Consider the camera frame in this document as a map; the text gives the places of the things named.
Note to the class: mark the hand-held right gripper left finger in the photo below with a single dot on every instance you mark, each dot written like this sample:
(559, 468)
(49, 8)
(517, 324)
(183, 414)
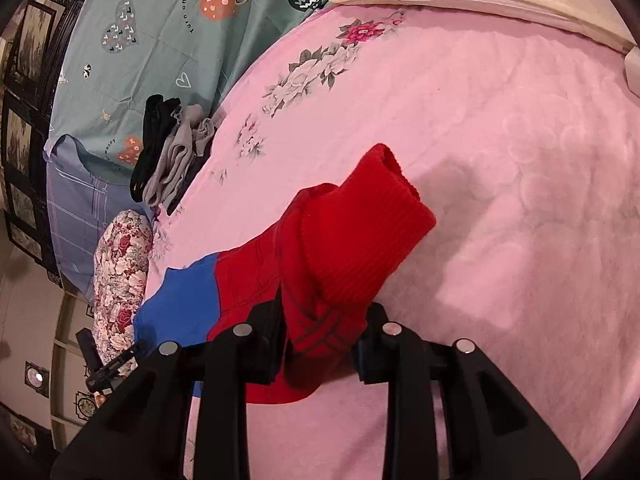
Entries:
(267, 340)

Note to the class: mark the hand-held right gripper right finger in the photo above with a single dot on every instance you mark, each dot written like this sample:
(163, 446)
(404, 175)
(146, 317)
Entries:
(367, 355)

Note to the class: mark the red and blue sweater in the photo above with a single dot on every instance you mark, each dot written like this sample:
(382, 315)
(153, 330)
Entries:
(350, 240)

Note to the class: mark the folded dark pants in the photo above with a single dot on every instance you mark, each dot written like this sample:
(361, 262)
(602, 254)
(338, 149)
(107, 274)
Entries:
(200, 152)

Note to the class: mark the folded grey pants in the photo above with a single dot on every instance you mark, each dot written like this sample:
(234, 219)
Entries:
(175, 160)

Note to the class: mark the folded black pants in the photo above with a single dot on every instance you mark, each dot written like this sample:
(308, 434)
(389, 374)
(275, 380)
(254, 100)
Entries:
(150, 150)

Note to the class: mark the red floral pillow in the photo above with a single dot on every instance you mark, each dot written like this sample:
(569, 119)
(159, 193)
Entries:
(122, 270)

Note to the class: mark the teal heart print sheet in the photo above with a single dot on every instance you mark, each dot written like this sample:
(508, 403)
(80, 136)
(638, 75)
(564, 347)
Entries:
(165, 60)

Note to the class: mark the dark framed picture wall panel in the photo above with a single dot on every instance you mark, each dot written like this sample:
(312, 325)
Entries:
(25, 135)

